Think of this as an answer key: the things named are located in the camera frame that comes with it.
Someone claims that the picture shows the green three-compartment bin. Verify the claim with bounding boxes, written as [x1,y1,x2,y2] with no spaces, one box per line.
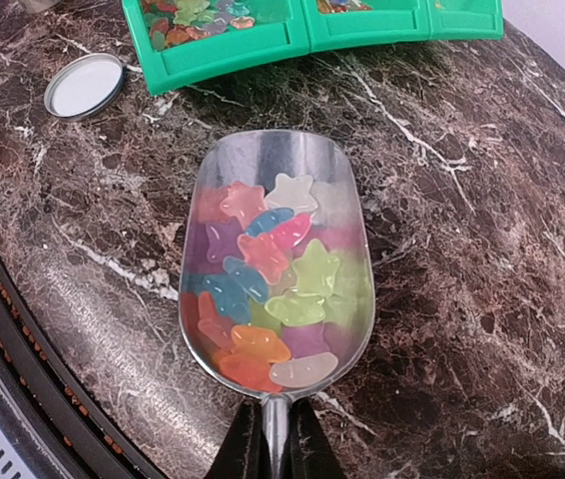
[122,1,503,95]

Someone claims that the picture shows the white jar lid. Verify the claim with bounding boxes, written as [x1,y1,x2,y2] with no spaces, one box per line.
[43,53,125,121]

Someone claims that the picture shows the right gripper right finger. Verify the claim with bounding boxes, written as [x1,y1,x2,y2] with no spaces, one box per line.
[286,399,345,479]

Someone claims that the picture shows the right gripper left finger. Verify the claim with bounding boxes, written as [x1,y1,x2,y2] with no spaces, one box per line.
[205,399,266,479]

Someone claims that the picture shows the black front rail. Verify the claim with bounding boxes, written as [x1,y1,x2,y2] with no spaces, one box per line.
[0,259,165,478]

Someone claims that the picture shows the star gummy candies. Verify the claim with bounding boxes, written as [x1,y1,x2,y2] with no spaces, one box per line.
[139,0,256,51]

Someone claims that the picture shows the metal scoop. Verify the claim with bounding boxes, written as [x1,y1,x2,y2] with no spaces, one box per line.
[179,130,375,478]

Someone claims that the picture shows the scooped star gummies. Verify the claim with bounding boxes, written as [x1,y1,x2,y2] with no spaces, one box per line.
[180,173,373,394]

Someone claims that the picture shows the wrapped colourful candies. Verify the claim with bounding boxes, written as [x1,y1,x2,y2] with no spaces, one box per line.
[316,0,372,14]

